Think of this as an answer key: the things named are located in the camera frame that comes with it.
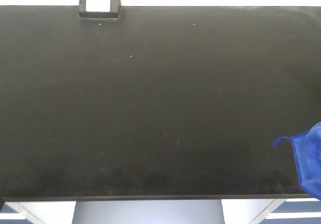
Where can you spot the black box white top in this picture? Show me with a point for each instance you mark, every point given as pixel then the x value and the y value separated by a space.
pixel 99 9

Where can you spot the blue microfiber cloth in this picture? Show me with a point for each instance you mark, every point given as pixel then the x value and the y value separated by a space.
pixel 306 151

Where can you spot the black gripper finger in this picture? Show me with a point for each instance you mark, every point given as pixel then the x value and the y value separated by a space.
pixel 1 203

